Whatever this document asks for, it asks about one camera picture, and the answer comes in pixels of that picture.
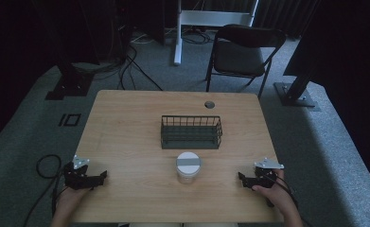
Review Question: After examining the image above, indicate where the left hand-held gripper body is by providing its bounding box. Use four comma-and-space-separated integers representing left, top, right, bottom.
62, 154, 95, 191

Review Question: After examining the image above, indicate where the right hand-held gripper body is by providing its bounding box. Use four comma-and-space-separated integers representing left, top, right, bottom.
251, 157, 285, 190

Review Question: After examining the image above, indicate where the person's left hand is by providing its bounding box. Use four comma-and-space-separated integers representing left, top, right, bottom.
55, 185, 91, 218

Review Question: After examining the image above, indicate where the person's right hand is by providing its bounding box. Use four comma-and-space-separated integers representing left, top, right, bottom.
251, 168, 298, 218

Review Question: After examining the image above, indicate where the clear jar with white lid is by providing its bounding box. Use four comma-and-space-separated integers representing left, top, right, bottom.
175, 151, 203, 184

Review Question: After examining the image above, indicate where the black metal stand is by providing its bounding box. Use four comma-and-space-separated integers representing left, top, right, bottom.
273, 60, 321, 111
44, 46, 96, 101

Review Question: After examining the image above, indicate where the black folding chair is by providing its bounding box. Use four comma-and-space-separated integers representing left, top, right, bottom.
204, 24, 287, 99

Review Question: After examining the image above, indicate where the right hand-held gripper black cable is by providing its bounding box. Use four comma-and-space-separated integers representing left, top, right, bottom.
261, 171, 300, 210

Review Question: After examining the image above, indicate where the hand-held gripper black cable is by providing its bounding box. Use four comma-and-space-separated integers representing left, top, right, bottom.
22, 153, 67, 227
261, 171, 300, 210

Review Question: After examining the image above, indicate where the left hand-held gripper black cable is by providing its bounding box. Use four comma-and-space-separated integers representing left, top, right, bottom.
22, 153, 67, 227

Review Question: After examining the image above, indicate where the dark wire basket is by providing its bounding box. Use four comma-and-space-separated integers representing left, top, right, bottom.
160, 114, 223, 150

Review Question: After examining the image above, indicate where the bundle of black floor cables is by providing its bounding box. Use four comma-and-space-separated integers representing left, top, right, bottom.
72, 31, 165, 93

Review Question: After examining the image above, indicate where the white desk frame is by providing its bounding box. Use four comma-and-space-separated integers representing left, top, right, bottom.
173, 0, 260, 66

